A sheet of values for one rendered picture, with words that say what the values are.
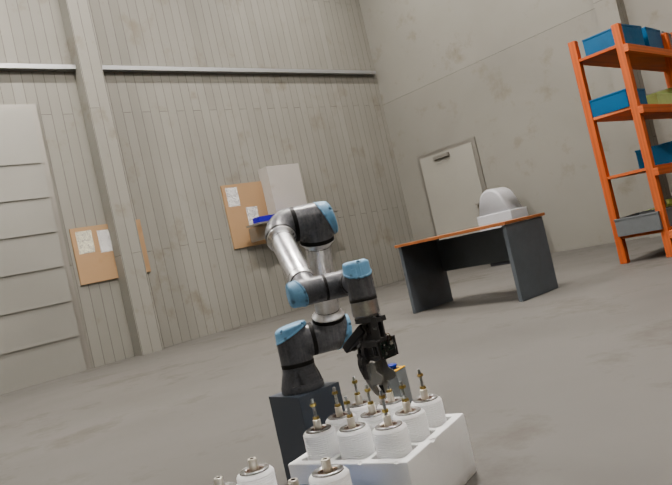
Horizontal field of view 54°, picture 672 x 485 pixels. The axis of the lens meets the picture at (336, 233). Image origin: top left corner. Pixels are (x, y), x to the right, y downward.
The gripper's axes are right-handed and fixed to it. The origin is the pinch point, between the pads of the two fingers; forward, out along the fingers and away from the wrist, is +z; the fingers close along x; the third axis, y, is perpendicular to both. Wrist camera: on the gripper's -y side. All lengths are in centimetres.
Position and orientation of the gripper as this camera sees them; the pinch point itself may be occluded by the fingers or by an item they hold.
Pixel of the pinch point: (378, 389)
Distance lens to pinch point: 184.0
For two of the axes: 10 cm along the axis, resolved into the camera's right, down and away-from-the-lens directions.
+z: 2.2, 9.7, -0.3
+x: 7.4, -1.4, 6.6
